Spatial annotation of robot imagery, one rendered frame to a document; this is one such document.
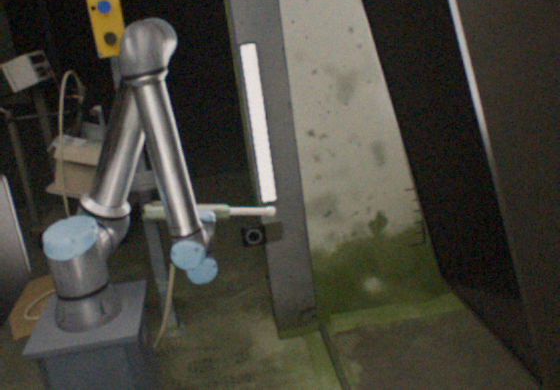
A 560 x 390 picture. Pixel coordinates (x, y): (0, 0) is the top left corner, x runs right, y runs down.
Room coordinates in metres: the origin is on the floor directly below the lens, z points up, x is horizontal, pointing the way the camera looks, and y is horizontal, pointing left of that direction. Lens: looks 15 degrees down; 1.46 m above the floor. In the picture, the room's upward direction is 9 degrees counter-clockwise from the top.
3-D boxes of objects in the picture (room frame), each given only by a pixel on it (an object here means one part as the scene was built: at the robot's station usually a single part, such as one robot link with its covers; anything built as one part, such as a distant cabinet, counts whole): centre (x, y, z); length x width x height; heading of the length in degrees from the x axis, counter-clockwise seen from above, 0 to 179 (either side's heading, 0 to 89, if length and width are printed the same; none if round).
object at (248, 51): (2.14, -0.08, 0.96); 0.06 x 0.02 x 0.63; 93
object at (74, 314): (1.48, 0.50, 0.69); 0.19 x 0.19 x 0.10
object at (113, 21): (2.31, 0.44, 1.42); 0.12 x 0.06 x 0.26; 93
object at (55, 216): (3.73, 1.14, 0.64); 0.73 x 0.50 x 1.27; 82
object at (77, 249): (1.49, 0.50, 0.83); 0.17 x 0.15 x 0.18; 171
